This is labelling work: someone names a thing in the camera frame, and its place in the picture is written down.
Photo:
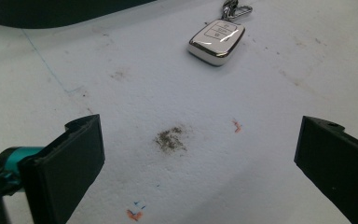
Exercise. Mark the white car key fob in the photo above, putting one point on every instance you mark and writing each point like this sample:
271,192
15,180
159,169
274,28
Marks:
216,42

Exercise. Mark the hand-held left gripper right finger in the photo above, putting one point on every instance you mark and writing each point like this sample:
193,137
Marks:
335,158

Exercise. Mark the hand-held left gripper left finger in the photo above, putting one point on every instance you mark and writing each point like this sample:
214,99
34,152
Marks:
62,168

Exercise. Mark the silver keyring clip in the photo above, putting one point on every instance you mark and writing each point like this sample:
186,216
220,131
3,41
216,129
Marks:
234,9

